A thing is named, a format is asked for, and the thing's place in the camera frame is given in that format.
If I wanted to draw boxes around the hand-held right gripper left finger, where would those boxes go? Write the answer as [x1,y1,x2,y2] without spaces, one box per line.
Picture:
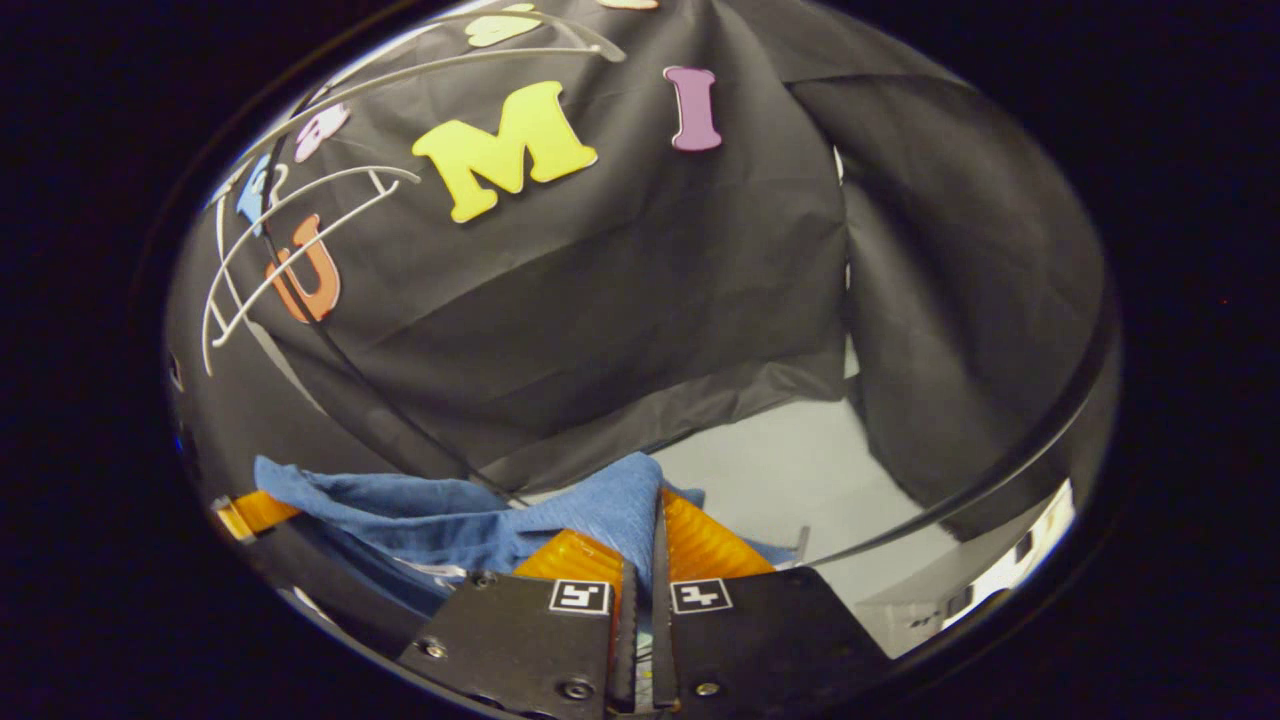
[396,526,639,720]

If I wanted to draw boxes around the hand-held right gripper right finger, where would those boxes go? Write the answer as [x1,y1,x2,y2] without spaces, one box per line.
[650,486,893,715]

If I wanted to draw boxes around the blue garment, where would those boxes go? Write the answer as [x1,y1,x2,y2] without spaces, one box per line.
[252,452,801,641]

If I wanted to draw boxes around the black clothes rack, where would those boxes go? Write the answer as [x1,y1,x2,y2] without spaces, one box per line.
[265,130,1121,571]

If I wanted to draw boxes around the white plastic hanger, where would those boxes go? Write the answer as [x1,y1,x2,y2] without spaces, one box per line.
[215,8,629,201]

